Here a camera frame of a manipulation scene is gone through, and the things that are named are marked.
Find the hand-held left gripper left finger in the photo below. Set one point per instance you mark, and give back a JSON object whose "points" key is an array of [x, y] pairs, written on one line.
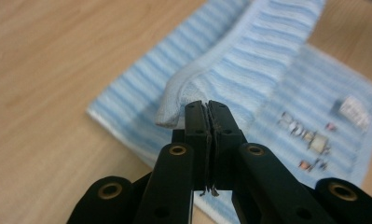
{"points": [[174, 180]]}

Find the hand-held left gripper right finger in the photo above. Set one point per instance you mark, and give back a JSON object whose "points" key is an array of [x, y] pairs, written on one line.
{"points": [[255, 180]]}

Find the blue striped towel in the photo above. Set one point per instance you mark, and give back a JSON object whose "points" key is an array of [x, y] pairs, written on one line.
{"points": [[252, 62]]}

